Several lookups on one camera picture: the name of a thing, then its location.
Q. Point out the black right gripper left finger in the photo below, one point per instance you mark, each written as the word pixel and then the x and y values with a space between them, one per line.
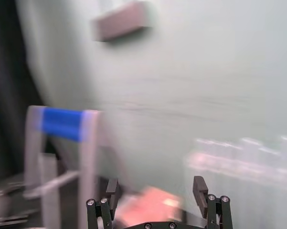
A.
pixel 94 214

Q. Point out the grey metal stand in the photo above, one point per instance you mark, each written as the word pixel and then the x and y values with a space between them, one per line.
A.
pixel 4 202

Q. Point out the white frame with blue bar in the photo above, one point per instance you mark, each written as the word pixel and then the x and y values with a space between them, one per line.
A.
pixel 62 124

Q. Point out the pale table cloth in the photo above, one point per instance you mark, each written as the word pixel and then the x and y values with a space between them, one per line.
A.
pixel 181 83

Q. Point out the clear glassware rack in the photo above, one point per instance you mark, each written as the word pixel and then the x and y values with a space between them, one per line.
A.
pixel 241 159

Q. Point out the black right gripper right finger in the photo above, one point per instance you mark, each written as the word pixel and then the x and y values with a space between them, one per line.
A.
pixel 219 214

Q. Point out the pink box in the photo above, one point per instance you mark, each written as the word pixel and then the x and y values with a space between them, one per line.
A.
pixel 152 205

